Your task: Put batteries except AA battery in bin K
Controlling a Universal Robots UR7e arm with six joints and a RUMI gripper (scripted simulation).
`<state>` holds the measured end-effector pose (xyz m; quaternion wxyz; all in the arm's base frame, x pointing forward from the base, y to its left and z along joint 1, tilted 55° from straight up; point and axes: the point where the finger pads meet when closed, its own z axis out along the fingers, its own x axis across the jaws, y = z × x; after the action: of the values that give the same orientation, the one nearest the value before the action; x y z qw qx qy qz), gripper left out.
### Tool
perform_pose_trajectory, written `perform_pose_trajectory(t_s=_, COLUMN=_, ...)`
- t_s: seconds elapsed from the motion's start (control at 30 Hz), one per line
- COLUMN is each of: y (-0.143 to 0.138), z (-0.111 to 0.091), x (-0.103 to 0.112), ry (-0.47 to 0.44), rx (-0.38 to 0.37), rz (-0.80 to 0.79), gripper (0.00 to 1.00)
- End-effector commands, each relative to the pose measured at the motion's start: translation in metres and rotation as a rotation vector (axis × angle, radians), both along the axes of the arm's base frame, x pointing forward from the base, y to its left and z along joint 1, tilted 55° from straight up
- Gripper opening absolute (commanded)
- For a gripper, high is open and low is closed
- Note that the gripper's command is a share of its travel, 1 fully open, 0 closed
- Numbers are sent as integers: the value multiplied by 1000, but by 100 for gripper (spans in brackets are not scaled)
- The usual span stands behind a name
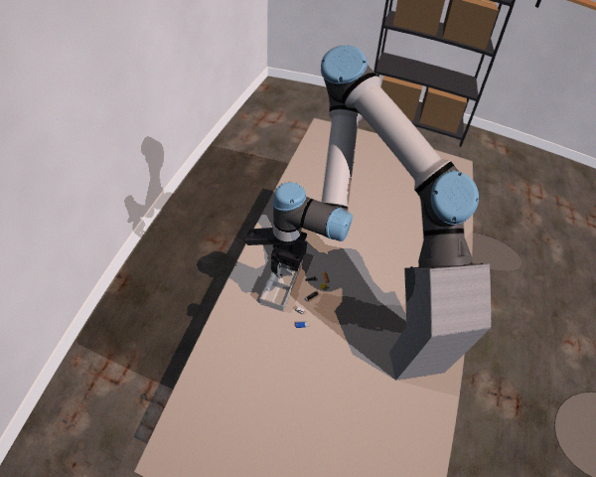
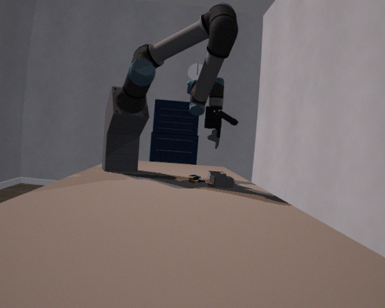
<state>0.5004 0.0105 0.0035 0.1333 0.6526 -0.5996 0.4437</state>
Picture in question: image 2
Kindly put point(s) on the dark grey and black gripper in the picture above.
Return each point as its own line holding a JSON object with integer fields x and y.
{"x": 213, "y": 123}

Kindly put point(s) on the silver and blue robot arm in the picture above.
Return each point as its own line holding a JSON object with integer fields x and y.
{"x": 219, "y": 25}

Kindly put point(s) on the grey rack of bins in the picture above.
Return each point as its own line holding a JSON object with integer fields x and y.
{"x": 220, "y": 179}

